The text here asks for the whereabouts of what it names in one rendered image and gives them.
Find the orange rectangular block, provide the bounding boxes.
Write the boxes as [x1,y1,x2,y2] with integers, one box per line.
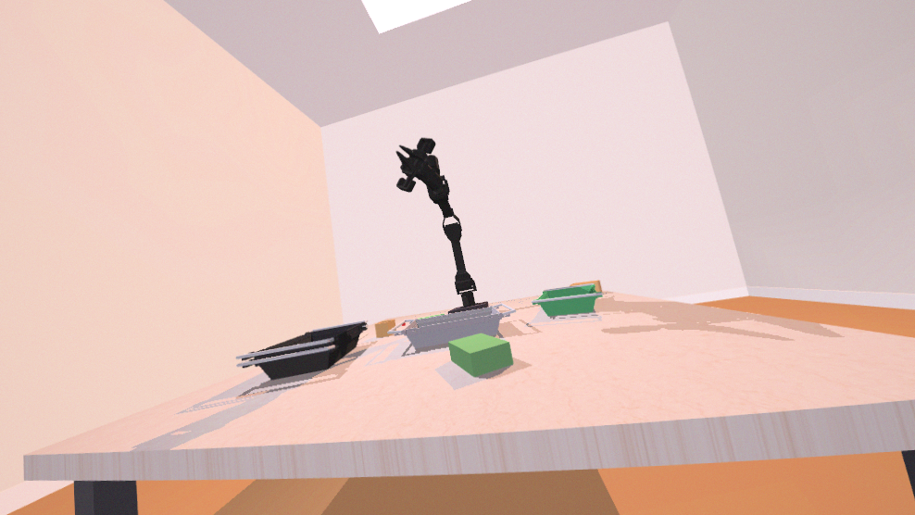
[570,281,602,293]

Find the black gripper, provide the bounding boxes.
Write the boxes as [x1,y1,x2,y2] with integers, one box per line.
[396,137,436,193]

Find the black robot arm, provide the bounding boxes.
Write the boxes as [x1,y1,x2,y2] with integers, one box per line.
[424,155,478,308]

